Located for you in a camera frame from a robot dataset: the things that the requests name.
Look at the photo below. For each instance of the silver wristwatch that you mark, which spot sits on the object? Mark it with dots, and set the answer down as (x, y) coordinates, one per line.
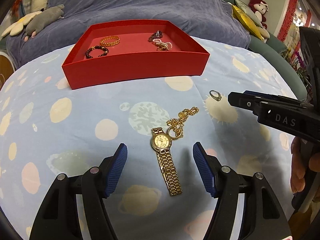
(157, 35)

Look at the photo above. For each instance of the grey silver pillow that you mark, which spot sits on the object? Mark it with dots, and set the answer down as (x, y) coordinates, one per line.
(248, 11)

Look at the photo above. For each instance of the gold bangle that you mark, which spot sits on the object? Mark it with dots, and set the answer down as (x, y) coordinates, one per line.
(110, 41)

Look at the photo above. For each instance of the red monkey plush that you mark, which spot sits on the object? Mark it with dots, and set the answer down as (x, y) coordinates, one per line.
(260, 8)

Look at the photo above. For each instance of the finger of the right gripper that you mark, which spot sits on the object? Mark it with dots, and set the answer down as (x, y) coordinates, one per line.
(251, 95)
(236, 99)

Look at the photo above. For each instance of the blue-grey bed blanket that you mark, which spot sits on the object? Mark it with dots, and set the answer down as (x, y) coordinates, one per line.
(208, 19)

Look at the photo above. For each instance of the gold wristwatch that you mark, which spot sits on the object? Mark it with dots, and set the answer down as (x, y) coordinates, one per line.
(161, 143)

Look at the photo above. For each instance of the yellow gold pillow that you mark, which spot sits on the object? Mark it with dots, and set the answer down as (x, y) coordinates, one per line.
(247, 22)

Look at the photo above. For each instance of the grey plush toy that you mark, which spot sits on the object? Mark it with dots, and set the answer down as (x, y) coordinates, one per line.
(40, 21)

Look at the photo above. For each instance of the planet print light-blue cloth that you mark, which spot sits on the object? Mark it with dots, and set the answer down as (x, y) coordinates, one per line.
(47, 129)

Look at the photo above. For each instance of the right hand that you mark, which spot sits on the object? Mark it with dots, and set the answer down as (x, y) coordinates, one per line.
(298, 169)

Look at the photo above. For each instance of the red open box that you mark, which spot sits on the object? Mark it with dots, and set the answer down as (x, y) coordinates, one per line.
(175, 54)

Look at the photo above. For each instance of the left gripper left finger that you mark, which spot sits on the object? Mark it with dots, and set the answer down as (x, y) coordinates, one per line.
(57, 217)

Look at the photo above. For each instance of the cream flower plush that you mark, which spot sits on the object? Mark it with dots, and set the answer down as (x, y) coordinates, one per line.
(17, 27)

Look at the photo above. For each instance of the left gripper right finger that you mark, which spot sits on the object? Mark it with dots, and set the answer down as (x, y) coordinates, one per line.
(262, 218)

